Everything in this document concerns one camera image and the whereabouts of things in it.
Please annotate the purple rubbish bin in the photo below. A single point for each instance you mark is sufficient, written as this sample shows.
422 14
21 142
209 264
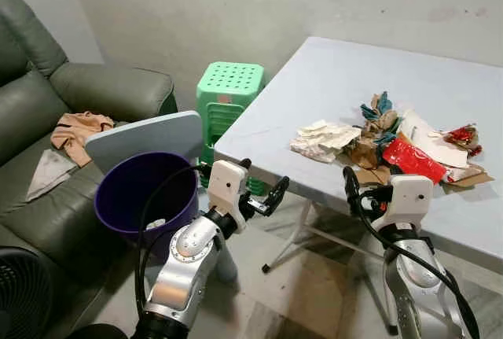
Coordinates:
118 197

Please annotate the blue and brown crumpled wrapper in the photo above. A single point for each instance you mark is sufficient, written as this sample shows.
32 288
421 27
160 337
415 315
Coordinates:
379 111

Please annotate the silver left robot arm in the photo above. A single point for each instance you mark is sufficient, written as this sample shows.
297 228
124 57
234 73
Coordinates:
185 256

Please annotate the grey folded cloth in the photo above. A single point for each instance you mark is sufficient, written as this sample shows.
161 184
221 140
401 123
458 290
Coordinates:
51 174

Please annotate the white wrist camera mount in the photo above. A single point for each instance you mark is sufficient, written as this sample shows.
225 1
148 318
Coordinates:
226 186
409 197

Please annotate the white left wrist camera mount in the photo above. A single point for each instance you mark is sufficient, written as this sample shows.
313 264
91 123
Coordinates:
226 186

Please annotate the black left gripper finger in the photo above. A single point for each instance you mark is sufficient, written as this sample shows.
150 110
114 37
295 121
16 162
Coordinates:
244 164
277 193

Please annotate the beige crumpled cloth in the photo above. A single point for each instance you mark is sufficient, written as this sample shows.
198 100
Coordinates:
77 130

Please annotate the brown crumpled paper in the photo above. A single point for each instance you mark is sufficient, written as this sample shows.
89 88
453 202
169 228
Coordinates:
365 150

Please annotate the white trash scrap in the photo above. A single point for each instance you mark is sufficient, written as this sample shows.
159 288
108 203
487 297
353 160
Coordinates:
155 223

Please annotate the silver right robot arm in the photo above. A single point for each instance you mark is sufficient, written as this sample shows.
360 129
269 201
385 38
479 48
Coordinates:
416 276

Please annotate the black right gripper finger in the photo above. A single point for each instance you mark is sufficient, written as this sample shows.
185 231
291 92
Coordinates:
352 183

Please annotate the black floor fan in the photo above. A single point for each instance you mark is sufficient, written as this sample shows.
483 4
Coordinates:
22 296

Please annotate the white crumpled paper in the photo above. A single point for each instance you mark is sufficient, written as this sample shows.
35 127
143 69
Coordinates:
322 141

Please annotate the red and gold crumpled wrapper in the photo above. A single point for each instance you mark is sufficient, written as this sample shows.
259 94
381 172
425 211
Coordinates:
462 136

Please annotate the red plastic packet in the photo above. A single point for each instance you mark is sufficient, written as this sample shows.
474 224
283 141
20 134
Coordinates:
413 160

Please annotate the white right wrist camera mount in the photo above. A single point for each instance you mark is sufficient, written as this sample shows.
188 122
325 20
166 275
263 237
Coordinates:
409 197

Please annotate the green plastic stool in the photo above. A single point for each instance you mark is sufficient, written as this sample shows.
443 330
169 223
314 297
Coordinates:
228 79

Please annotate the grey folding table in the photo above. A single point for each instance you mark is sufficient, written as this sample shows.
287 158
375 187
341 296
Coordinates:
330 79

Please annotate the dark green leather sofa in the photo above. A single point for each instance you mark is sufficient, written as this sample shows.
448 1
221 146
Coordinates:
31 221

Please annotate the brown cardboard piece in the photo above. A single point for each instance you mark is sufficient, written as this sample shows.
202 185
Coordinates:
471 175

